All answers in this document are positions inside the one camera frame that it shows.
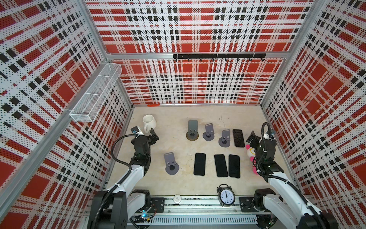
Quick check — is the black phone green edge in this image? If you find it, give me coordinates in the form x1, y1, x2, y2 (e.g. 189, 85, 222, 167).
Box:
233, 129, 246, 148

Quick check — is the black phone stand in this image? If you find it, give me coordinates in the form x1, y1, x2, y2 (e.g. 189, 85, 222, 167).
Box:
228, 155, 241, 178

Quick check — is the black phone purple edge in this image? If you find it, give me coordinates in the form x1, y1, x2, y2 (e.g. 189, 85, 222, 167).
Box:
214, 154, 228, 177

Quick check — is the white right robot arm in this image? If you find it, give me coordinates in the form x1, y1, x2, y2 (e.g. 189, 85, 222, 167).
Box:
247, 131, 338, 229

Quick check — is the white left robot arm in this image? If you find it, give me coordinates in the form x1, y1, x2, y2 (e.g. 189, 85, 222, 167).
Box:
87, 126, 159, 229

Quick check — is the grey phone stand right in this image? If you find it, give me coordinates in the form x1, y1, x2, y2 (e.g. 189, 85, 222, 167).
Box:
218, 129, 231, 148

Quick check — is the grey phone stand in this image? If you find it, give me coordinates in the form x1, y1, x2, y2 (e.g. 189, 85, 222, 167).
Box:
203, 123, 214, 141
164, 152, 180, 175
218, 129, 231, 148

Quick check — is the grey phone stand front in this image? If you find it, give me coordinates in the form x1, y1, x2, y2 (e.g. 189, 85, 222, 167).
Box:
164, 152, 180, 175

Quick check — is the grey phone stand middle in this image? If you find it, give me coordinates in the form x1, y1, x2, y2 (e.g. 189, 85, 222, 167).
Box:
203, 123, 214, 141

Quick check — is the pink plush owl toy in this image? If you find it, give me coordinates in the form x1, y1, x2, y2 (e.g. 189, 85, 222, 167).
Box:
246, 145, 258, 175

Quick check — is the white ceramic mug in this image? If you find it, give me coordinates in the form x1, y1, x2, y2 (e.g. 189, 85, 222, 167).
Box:
143, 114, 157, 133

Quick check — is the black alarm clock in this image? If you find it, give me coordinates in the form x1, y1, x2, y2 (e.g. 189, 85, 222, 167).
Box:
216, 184, 236, 208

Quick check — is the white round button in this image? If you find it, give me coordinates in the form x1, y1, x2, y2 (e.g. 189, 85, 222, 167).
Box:
173, 194, 182, 204

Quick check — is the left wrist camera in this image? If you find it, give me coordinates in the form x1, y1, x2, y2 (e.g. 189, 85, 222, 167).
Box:
131, 126, 144, 135

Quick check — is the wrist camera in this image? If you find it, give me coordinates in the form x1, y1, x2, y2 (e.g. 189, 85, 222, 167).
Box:
131, 126, 144, 135
264, 129, 275, 140

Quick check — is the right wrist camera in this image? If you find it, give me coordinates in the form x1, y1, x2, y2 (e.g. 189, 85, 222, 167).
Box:
264, 129, 275, 140

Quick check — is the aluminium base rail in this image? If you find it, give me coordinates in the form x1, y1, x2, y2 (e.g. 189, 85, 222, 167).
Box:
82, 195, 324, 228

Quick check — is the white wire mesh basket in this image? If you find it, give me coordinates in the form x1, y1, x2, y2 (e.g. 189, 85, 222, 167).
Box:
70, 63, 122, 123

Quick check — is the black wall hook rail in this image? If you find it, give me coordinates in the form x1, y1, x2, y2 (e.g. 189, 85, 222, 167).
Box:
173, 53, 266, 60

